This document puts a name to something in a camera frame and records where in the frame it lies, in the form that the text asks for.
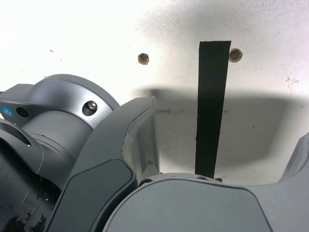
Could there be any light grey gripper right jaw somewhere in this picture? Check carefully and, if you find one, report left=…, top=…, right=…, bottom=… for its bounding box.
left=102, top=131, right=309, bottom=232

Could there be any black tape strip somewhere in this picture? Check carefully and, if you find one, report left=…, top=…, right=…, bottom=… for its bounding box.
left=194, top=40, right=232, bottom=179

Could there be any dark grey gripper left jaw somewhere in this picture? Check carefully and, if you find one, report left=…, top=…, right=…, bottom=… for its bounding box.
left=45, top=96, right=161, bottom=232

